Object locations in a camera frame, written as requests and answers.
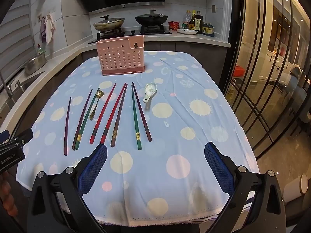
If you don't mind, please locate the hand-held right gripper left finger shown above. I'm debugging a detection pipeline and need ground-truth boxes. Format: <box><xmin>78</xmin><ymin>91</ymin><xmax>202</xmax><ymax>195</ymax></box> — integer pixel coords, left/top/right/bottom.
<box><xmin>26</xmin><ymin>143</ymin><xmax>108</xmax><ymax>233</ymax></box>

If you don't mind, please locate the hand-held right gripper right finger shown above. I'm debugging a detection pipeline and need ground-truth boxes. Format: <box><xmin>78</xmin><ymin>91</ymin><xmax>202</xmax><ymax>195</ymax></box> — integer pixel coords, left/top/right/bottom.
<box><xmin>204</xmin><ymin>141</ymin><xmax>288</xmax><ymax>233</ymax></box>

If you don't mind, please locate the green chopstick gold band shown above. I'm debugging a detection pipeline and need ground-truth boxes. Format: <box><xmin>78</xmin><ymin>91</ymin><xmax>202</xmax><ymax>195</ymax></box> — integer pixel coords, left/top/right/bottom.
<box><xmin>75</xmin><ymin>87</ymin><xmax>100</xmax><ymax>150</ymax></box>
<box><xmin>131</xmin><ymin>84</ymin><xmax>142</xmax><ymax>150</ymax></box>

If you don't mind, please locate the purple brown chopstick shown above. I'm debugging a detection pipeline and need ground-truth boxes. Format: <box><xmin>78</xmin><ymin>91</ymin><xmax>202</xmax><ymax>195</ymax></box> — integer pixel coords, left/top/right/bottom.
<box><xmin>72</xmin><ymin>89</ymin><xmax>93</xmax><ymax>150</ymax></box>

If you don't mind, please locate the dark red chopstick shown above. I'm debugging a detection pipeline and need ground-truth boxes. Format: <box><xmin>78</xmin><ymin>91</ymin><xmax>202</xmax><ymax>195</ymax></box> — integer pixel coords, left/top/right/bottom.
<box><xmin>132</xmin><ymin>82</ymin><xmax>153</xmax><ymax>142</ymax></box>

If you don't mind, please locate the pink perforated utensil holder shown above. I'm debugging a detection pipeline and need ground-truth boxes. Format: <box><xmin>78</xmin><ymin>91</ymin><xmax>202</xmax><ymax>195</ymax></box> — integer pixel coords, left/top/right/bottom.
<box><xmin>95</xmin><ymin>35</ymin><xmax>145</xmax><ymax>76</ymax></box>

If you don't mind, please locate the person's left hand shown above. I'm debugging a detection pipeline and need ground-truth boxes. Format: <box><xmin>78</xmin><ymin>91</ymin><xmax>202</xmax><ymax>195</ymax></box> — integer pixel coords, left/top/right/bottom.
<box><xmin>0</xmin><ymin>171</ymin><xmax>18</xmax><ymax>217</ymax></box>

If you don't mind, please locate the steel faucet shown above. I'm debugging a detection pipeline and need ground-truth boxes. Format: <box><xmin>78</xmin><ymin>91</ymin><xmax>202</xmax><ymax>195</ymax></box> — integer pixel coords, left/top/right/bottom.
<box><xmin>0</xmin><ymin>70</ymin><xmax>15</xmax><ymax>105</ymax></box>

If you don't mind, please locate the kitchen sink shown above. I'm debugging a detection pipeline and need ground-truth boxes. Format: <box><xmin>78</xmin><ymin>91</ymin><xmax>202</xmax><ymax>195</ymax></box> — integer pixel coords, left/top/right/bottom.
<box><xmin>0</xmin><ymin>71</ymin><xmax>45</xmax><ymax>112</ymax></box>

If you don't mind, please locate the blue dotted tablecloth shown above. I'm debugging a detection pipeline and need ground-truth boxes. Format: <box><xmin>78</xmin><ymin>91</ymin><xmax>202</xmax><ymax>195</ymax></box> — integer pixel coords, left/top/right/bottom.
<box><xmin>16</xmin><ymin>51</ymin><xmax>260</xmax><ymax>226</ymax></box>

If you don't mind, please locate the steel pot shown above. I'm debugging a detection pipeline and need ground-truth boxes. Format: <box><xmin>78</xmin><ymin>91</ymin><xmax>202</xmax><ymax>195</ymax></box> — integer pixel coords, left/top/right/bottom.
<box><xmin>24</xmin><ymin>53</ymin><xmax>47</xmax><ymax>76</ymax></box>

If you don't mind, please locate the gold flower spoon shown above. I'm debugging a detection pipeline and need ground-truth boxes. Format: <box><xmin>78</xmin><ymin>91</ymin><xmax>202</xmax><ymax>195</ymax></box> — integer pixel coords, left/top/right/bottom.
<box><xmin>89</xmin><ymin>90</ymin><xmax>103</xmax><ymax>121</ymax></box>

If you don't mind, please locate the white round bin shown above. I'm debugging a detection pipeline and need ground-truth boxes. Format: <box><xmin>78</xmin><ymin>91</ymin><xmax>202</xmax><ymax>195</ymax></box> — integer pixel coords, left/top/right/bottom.
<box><xmin>283</xmin><ymin>173</ymin><xmax>309</xmax><ymax>204</ymax></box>

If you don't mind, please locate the white window blind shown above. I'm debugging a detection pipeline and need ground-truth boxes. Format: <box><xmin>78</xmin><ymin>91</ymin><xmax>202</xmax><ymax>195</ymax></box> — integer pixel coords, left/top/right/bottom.
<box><xmin>0</xmin><ymin>0</ymin><xmax>40</xmax><ymax>95</ymax></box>

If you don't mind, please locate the white ceramic spoon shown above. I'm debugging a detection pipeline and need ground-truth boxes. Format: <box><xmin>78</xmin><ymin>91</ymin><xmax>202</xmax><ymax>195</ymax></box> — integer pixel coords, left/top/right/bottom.
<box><xmin>143</xmin><ymin>83</ymin><xmax>157</xmax><ymax>103</ymax></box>

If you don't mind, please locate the glass sliding door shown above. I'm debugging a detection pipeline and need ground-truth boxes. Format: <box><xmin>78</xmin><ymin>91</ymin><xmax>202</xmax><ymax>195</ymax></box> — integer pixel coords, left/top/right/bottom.
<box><xmin>224</xmin><ymin>0</ymin><xmax>311</xmax><ymax>161</ymax></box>

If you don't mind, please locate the purple hanging cloth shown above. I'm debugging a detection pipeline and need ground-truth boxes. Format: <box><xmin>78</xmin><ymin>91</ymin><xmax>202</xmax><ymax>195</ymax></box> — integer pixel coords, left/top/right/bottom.
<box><xmin>39</xmin><ymin>17</ymin><xmax>46</xmax><ymax>43</ymax></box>

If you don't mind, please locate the white hanging towel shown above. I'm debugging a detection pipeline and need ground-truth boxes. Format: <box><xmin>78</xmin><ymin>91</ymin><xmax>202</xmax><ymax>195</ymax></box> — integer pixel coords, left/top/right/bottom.
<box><xmin>44</xmin><ymin>13</ymin><xmax>56</xmax><ymax>44</ymax></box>

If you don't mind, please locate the seasoning jar set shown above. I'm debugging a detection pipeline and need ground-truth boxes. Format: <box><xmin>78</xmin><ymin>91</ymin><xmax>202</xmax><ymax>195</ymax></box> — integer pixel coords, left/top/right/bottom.
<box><xmin>202</xmin><ymin>22</ymin><xmax>215</xmax><ymax>37</ymax></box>

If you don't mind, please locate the white plate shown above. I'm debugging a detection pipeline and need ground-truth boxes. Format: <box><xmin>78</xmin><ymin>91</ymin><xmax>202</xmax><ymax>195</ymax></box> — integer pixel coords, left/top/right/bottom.
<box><xmin>177</xmin><ymin>28</ymin><xmax>198</xmax><ymax>35</ymax></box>

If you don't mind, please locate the frying pan with lid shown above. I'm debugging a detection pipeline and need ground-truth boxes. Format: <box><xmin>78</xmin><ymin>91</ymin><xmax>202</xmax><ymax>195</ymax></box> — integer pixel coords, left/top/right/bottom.
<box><xmin>93</xmin><ymin>15</ymin><xmax>125</xmax><ymax>32</ymax></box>

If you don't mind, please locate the black gas stove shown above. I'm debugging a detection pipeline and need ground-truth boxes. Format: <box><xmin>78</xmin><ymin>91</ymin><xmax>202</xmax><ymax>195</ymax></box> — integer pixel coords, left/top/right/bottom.
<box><xmin>88</xmin><ymin>27</ymin><xmax>172</xmax><ymax>44</ymax></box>

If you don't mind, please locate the dark bottle yellow label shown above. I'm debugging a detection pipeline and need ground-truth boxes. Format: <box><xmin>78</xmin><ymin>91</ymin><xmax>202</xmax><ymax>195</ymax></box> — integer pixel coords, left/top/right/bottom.
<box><xmin>189</xmin><ymin>10</ymin><xmax>197</xmax><ymax>31</ymax></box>

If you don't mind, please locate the large dark sauce bottle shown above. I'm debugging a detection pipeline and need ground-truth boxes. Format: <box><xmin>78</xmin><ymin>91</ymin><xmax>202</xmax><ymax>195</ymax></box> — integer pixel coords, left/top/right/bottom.
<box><xmin>194</xmin><ymin>11</ymin><xmax>204</xmax><ymax>34</ymax></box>

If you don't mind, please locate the clear bottle red cap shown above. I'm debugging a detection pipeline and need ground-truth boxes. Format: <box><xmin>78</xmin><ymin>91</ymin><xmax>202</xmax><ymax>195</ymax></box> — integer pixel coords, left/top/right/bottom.
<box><xmin>183</xmin><ymin>10</ymin><xmax>192</xmax><ymax>29</ymax></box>

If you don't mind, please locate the black wok with lid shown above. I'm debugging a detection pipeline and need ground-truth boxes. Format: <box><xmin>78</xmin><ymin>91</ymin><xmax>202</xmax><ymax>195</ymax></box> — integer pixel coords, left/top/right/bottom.
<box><xmin>135</xmin><ymin>10</ymin><xmax>169</xmax><ymax>26</ymax></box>

